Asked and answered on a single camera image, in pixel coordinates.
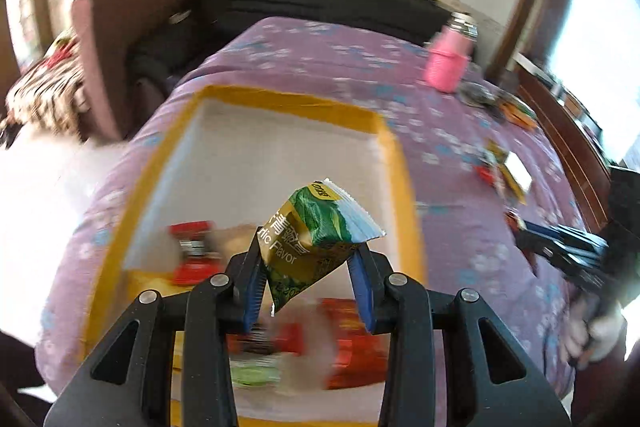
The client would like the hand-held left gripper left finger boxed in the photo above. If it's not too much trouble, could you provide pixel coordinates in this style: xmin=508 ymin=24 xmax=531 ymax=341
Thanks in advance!
xmin=44 ymin=252 xmax=266 ymax=427

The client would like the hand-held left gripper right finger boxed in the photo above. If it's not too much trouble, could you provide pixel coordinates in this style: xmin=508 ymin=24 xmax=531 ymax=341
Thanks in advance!
xmin=347 ymin=244 xmax=573 ymax=427

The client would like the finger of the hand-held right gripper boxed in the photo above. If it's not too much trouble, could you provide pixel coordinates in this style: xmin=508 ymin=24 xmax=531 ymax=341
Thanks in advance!
xmin=522 ymin=239 xmax=611 ymax=288
xmin=515 ymin=219 xmax=608 ymax=258

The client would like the dark red snack packet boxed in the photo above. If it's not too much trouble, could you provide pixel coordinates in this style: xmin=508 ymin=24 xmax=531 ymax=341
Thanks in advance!
xmin=505 ymin=209 xmax=538 ymax=278

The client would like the orange red snack packet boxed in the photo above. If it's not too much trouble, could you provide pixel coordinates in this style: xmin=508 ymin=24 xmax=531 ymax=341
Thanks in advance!
xmin=320 ymin=298 xmax=391 ymax=390

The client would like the small red snack packet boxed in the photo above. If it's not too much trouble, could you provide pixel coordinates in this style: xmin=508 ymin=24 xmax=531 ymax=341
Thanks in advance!
xmin=235 ymin=322 xmax=306 ymax=358

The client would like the red candy packet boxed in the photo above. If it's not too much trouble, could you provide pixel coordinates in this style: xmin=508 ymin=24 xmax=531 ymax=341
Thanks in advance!
xmin=169 ymin=221 xmax=223 ymax=285

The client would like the green and gold snack packet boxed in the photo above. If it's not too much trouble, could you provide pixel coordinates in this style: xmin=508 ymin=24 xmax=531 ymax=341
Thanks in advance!
xmin=257 ymin=178 xmax=388 ymax=315

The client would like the light green snack packet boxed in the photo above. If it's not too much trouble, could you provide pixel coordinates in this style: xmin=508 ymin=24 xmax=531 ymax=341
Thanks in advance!
xmin=230 ymin=354 xmax=283 ymax=390

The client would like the cardboard box with yellow tape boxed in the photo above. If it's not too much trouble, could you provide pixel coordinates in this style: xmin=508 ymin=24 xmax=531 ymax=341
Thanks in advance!
xmin=80 ymin=84 xmax=426 ymax=427

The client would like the person's right hand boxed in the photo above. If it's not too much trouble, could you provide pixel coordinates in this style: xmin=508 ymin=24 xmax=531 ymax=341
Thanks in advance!
xmin=560 ymin=292 xmax=626 ymax=368

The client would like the white puffed snack packet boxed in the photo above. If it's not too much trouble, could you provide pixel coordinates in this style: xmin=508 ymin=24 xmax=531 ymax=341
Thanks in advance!
xmin=502 ymin=152 xmax=533 ymax=192

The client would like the orange cracker packet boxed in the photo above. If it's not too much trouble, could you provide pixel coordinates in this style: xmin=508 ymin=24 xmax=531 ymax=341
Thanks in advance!
xmin=495 ymin=94 xmax=538 ymax=128

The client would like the clear bag with dark contents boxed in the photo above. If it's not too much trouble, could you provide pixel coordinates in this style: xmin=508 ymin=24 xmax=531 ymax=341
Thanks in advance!
xmin=457 ymin=79 xmax=501 ymax=108

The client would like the pink bottle with knitted sleeve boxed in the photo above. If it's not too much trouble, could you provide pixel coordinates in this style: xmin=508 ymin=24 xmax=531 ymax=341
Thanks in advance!
xmin=424 ymin=11 xmax=478 ymax=94

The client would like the purple floral tablecloth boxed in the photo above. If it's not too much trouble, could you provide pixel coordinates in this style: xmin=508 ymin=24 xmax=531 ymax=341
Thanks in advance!
xmin=35 ymin=17 xmax=626 ymax=427

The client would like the brown armchair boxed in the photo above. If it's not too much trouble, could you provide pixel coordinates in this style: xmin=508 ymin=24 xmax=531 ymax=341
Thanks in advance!
xmin=70 ymin=0 xmax=201 ymax=142

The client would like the patterned blanket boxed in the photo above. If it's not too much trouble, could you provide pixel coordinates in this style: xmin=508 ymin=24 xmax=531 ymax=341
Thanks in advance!
xmin=0 ymin=32 xmax=86 ymax=148

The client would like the black sofa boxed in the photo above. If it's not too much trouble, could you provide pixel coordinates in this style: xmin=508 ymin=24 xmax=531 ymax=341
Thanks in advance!
xmin=130 ymin=0 xmax=451 ymax=88

